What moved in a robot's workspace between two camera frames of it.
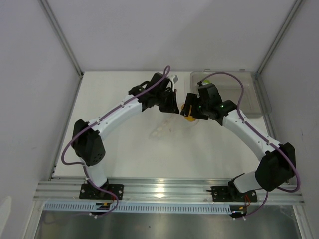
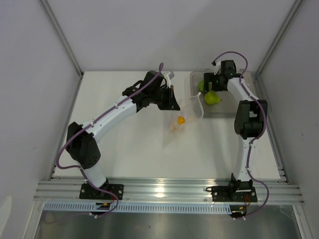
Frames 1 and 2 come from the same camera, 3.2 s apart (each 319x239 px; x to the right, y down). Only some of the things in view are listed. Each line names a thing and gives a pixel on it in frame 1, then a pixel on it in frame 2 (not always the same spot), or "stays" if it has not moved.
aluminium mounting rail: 138,189 stays
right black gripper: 190,99 → 210,77
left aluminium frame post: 49,12 stays
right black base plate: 224,193 stays
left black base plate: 88,191 stays
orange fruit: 188,118 → 181,120
